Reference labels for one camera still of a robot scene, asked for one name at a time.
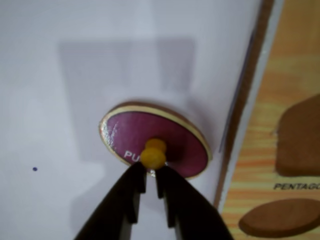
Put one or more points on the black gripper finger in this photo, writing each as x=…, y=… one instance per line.
x=195, y=212
x=120, y=200

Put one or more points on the purple oval piece yellow pin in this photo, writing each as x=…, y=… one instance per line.
x=150, y=125

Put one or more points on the wooden shape puzzle board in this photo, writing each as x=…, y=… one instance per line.
x=287, y=62

